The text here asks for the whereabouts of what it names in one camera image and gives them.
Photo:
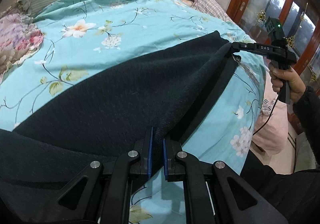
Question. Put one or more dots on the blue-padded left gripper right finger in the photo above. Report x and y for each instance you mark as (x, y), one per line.
(173, 170)

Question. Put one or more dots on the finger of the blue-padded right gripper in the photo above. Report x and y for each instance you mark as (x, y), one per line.
(240, 46)

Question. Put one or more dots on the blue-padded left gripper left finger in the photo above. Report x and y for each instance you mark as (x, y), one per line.
(142, 168)

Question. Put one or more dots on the black fleece pants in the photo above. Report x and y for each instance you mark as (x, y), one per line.
(70, 161)

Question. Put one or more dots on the black sleeve right forearm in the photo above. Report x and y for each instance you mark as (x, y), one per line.
(294, 194)

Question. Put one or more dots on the person's right hand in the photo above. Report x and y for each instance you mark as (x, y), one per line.
(279, 77)

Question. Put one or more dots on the plaid cloth beside bed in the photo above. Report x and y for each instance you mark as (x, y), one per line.
(212, 8)

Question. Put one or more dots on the wooden glass door cabinet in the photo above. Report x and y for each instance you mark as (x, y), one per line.
(300, 22)

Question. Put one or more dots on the pink quilted blanket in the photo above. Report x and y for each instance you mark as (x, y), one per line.
(271, 127)

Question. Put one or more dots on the light blue floral bedsheet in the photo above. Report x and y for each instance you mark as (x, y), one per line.
(85, 37)

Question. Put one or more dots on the pink purple floral pillow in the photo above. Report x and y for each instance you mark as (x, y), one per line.
(20, 36)

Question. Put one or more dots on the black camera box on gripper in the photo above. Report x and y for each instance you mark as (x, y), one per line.
(274, 29)

